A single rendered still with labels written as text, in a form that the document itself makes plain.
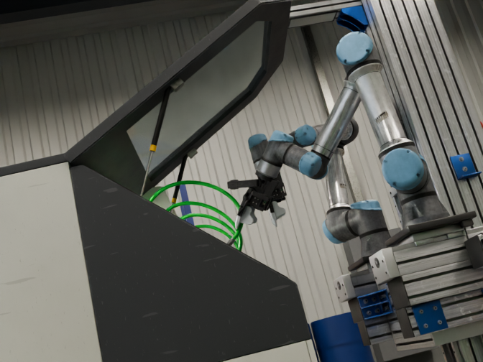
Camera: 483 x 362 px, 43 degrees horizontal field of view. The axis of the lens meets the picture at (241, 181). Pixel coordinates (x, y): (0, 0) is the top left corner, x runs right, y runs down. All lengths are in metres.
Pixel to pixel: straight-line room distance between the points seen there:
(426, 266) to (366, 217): 0.58
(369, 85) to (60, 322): 1.16
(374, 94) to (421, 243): 0.48
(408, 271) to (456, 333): 0.29
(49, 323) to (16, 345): 0.10
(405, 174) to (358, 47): 0.44
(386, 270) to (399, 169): 0.31
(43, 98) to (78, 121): 0.63
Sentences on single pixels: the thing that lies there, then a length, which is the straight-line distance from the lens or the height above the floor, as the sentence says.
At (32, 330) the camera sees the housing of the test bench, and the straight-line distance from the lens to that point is 1.86.
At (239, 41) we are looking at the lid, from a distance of 2.19.
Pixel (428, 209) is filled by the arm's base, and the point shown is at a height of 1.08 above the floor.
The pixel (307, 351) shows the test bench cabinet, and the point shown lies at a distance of 1.77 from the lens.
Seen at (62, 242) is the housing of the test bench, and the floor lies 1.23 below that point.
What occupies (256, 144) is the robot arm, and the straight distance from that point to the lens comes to 2.34.
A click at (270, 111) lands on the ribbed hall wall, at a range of 9.46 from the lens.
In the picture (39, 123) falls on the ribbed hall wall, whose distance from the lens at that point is 9.55.
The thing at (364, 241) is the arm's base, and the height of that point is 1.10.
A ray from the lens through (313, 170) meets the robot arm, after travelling 1.98.
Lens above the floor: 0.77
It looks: 16 degrees up
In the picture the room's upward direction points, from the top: 14 degrees counter-clockwise
